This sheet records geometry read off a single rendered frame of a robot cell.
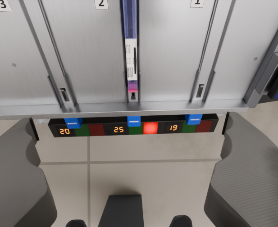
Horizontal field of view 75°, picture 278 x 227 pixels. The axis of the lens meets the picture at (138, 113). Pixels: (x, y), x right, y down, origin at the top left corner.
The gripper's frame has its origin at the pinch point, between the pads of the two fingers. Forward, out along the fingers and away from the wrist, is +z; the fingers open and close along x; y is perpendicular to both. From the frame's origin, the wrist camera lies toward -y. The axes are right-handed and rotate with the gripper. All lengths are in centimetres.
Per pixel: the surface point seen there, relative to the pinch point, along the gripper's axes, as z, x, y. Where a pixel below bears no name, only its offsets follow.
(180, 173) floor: 61, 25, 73
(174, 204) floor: 52, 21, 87
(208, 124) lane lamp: 19.7, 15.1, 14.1
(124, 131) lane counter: 20.1, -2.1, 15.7
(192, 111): 14.9, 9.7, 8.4
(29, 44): 14.3, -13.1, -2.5
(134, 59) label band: 13.7, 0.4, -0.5
